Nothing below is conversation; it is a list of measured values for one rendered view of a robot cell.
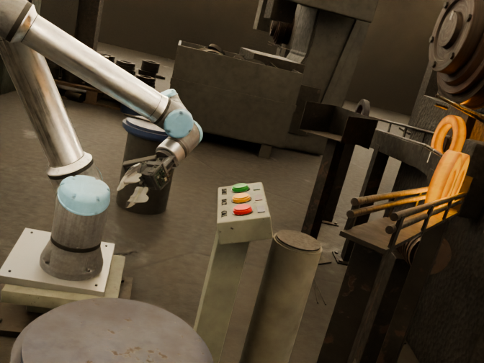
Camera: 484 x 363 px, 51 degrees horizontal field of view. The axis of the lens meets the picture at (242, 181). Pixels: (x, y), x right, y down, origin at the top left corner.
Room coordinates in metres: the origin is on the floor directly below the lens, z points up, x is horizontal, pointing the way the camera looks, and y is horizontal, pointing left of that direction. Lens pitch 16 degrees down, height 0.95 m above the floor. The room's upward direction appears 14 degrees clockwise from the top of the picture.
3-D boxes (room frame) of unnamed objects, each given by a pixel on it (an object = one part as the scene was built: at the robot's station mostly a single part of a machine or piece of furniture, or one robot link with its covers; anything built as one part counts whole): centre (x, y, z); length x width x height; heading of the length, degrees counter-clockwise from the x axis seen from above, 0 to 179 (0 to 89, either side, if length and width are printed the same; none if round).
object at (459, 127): (1.84, -0.68, 0.75); 0.18 x 0.03 x 0.18; 6
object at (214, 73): (4.50, 0.29, 0.39); 1.03 x 0.83 x 0.79; 100
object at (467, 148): (1.60, -0.71, 0.68); 0.11 x 0.08 x 0.24; 96
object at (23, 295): (1.44, 0.46, 0.10); 0.32 x 0.32 x 0.04; 12
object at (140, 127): (2.45, 0.47, 0.22); 0.32 x 0.32 x 0.43
